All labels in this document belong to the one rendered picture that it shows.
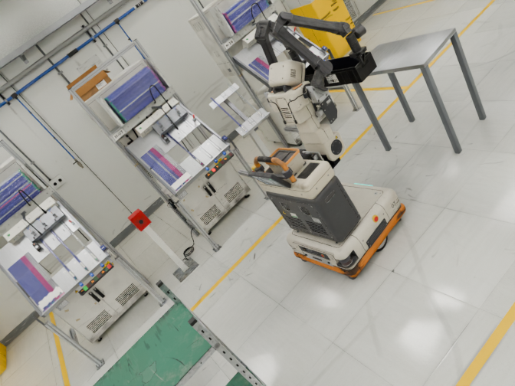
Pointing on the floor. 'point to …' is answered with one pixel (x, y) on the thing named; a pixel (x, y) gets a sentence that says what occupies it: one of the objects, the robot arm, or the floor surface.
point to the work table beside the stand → (408, 49)
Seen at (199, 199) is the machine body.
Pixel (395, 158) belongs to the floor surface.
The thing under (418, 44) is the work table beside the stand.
